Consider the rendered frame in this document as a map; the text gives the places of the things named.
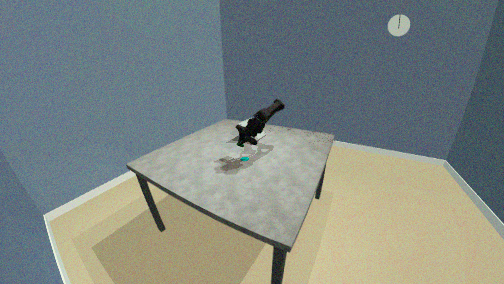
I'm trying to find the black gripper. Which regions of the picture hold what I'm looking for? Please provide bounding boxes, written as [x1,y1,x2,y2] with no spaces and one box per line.
[235,124,257,145]

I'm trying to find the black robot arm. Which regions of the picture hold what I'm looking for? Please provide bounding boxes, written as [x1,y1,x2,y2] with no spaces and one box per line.
[238,99,284,138]

